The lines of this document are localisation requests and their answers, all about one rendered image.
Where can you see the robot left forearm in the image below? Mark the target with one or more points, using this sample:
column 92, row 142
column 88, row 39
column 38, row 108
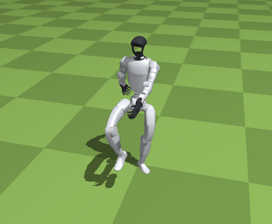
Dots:
column 145, row 92

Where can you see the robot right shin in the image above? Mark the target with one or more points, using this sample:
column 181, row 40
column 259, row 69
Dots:
column 115, row 143

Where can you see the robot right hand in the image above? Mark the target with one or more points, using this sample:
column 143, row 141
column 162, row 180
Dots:
column 125, row 88

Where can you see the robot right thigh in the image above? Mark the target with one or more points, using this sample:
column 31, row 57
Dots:
column 122, row 107

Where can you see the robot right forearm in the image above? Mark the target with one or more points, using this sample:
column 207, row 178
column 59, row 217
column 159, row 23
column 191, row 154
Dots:
column 122, row 82

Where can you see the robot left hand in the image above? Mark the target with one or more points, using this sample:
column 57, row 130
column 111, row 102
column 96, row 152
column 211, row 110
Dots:
column 136, row 109

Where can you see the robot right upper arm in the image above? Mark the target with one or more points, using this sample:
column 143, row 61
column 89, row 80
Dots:
column 122, row 73

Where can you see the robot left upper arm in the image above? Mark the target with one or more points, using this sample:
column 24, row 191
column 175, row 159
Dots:
column 154, row 68

